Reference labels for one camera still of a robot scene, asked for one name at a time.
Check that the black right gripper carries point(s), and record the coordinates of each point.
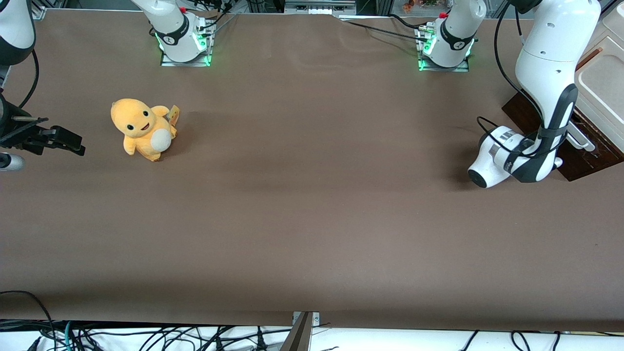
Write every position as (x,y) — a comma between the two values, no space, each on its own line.
(10,134)

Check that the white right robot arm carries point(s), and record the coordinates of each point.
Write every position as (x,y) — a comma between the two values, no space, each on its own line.
(168,19)

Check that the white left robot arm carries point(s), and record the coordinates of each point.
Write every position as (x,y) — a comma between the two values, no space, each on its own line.
(546,63)

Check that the orange plush toy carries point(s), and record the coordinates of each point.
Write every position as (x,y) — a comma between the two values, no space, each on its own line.
(141,126)

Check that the yellow paper toy tag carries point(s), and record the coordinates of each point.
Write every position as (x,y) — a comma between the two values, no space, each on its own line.
(174,114)

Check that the grey background equipment box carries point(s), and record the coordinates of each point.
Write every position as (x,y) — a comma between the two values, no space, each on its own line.
(317,7)

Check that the dark brown wooden base board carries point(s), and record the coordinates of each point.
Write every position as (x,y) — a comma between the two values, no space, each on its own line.
(519,112)

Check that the copper bar on cabinet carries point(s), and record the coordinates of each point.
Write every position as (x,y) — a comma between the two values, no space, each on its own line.
(591,56)

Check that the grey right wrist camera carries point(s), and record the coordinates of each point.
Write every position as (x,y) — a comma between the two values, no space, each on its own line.
(10,162)

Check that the grey metal camera post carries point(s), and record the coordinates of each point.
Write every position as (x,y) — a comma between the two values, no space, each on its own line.
(300,339)

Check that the small metal bracket plate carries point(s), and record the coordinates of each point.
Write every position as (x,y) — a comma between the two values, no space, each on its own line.
(316,318)

